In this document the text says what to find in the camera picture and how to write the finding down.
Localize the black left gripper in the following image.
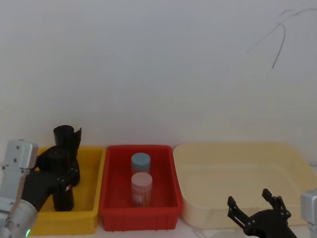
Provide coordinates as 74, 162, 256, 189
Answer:
21, 146, 80, 214

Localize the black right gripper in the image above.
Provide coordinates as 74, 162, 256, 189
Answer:
227, 188, 298, 238

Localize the yellow plastic bin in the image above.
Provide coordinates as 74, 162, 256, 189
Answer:
31, 145, 106, 236

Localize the cream plastic tray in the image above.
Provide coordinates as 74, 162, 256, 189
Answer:
172, 142, 317, 230

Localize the red plastic bin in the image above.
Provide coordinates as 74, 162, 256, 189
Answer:
98, 145, 180, 233

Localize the jar with blue lid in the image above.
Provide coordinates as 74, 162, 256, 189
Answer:
130, 153, 151, 176

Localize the jar with pink lid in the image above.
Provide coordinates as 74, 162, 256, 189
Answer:
130, 172, 153, 207

